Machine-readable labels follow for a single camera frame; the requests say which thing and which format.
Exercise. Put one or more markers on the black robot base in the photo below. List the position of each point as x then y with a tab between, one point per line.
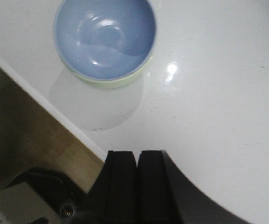
39	196

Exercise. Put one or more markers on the green bowl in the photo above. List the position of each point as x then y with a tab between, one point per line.
110	84

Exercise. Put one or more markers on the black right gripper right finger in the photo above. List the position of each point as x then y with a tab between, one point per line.
166	196

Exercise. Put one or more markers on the blue bowl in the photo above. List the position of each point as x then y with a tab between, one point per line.
104	40

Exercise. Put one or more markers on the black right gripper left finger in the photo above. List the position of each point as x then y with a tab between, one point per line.
113	196

